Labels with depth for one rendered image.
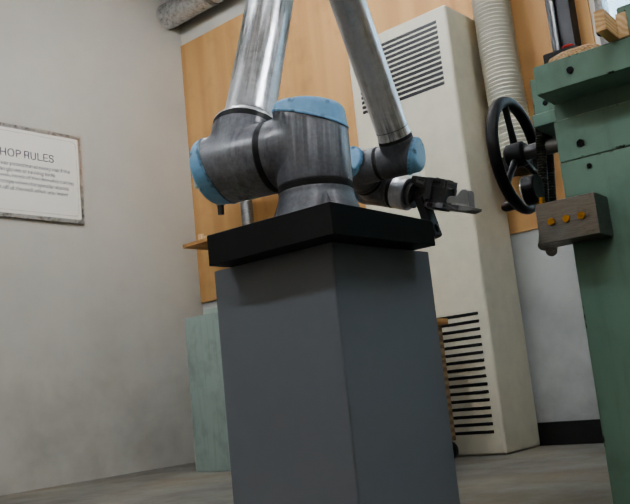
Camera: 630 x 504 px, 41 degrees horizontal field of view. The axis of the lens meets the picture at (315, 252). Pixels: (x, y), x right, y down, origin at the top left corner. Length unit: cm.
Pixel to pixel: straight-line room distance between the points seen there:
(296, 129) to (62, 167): 284
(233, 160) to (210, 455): 236
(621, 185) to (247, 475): 91
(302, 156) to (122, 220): 297
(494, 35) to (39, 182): 224
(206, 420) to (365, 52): 223
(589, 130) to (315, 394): 78
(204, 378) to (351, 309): 248
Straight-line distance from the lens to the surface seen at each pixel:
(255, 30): 193
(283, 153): 163
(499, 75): 349
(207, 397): 386
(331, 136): 162
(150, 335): 450
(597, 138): 177
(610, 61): 173
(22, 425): 406
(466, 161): 336
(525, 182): 174
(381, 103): 211
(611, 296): 173
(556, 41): 351
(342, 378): 140
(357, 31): 208
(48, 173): 431
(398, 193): 224
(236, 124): 174
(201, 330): 388
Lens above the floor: 30
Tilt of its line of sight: 10 degrees up
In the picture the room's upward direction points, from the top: 6 degrees counter-clockwise
